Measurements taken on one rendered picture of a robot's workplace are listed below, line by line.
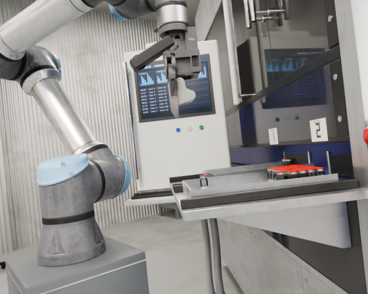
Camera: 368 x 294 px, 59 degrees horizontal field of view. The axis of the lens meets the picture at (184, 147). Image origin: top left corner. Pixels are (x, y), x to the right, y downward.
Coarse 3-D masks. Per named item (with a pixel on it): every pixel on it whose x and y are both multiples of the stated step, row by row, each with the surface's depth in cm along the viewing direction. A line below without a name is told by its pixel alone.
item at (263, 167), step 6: (276, 162) 134; (222, 168) 132; (228, 168) 133; (234, 168) 133; (240, 168) 133; (246, 168) 133; (252, 168) 133; (258, 168) 134; (264, 168) 134; (210, 174) 114; (216, 174) 106; (222, 174) 106; (228, 174) 107
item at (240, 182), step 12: (192, 180) 97; (216, 180) 98; (228, 180) 98; (240, 180) 98; (252, 180) 99; (264, 180) 99; (276, 180) 73; (288, 180) 73; (300, 180) 73; (312, 180) 74; (324, 180) 74; (192, 192) 71; (204, 192) 72; (216, 192) 72; (228, 192) 72
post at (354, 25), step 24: (336, 0) 73; (360, 0) 68; (360, 24) 68; (360, 48) 68; (360, 72) 68; (360, 96) 68; (360, 120) 69; (360, 144) 70; (360, 168) 71; (360, 216) 73
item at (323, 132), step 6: (312, 120) 90; (318, 120) 87; (324, 120) 84; (312, 126) 91; (324, 126) 84; (312, 132) 91; (318, 132) 87; (324, 132) 84; (312, 138) 91; (318, 138) 88; (324, 138) 85
